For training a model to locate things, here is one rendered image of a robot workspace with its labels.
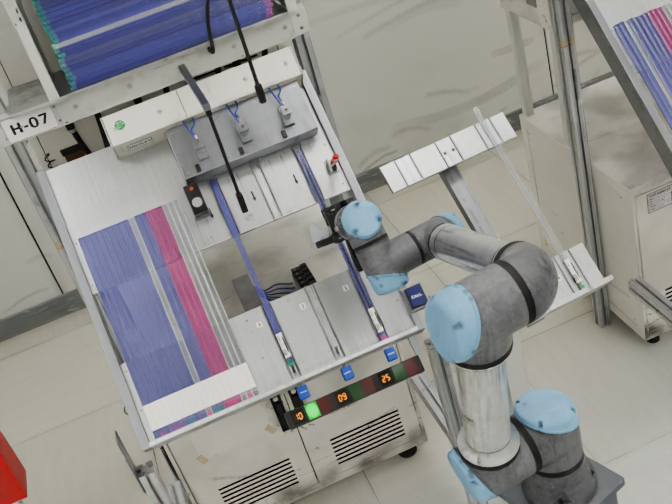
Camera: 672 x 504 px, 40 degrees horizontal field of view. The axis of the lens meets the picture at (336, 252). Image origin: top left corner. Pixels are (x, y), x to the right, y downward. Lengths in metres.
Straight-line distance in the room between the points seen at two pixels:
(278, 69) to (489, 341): 1.04
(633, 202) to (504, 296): 1.31
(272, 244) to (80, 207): 0.76
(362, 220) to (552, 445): 0.56
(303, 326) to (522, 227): 1.74
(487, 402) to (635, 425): 1.29
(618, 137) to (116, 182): 1.53
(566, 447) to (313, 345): 0.64
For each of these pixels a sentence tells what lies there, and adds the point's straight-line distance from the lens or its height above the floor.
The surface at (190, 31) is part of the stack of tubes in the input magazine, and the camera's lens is 2.22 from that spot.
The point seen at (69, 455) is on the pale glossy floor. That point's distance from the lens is 3.45.
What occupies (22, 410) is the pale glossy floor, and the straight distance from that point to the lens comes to 3.79.
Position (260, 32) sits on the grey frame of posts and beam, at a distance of 2.29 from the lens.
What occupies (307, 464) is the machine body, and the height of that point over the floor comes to 0.18.
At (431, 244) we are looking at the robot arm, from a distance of 1.83.
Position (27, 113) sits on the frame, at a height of 1.37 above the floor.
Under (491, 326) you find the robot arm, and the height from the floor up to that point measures 1.14.
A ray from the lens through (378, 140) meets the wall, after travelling 4.18.
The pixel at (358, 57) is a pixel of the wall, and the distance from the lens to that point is 4.02.
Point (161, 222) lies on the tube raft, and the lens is 2.24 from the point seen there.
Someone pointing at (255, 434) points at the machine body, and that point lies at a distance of 2.61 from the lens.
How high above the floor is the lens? 2.06
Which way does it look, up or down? 32 degrees down
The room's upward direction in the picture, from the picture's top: 18 degrees counter-clockwise
